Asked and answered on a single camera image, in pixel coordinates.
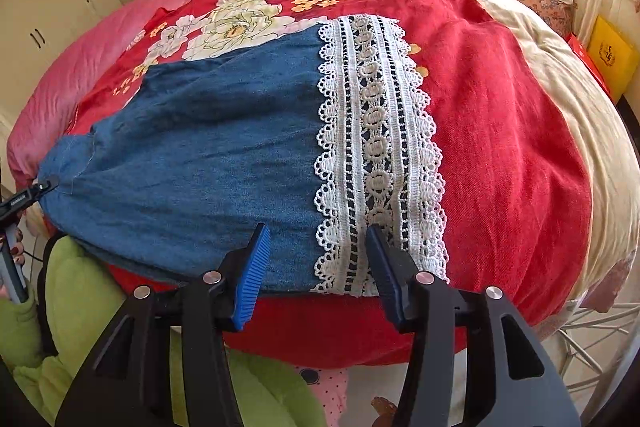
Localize red floral blanket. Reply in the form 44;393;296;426
65;0;593;368

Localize yellow box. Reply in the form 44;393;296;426
587;14;640;102

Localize denim pants with lace trim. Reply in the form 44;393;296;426
37;14;451;299

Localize red box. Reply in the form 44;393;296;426
565;33;617;96

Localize person's left forearm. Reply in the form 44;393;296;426
0;289;45;370

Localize pink quilt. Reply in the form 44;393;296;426
7;0;253;188

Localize person's green fleece clothing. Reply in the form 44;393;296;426
0;237;328;427

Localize person's left hand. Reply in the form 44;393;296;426
11;229;27;269

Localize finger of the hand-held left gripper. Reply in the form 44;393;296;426
0;178;61;222

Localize white wire rack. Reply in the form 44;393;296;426
540;297;637;403

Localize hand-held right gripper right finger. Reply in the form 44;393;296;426
365;224;583;427

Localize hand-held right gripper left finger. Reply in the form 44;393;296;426
55;223;273;427

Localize pink polka dot cloth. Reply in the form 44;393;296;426
295;364;351;419

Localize black strap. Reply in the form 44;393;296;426
37;234;63;360

